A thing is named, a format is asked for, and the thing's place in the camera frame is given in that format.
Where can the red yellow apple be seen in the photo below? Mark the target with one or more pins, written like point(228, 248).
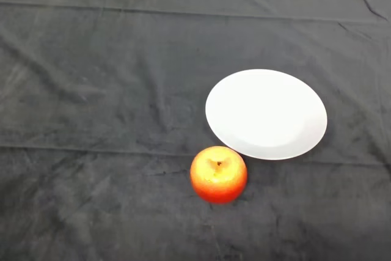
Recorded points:
point(218, 178)

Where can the white round plate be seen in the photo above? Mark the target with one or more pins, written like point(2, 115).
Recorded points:
point(268, 114)

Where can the black cloth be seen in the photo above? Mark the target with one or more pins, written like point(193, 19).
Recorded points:
point(91, 120)

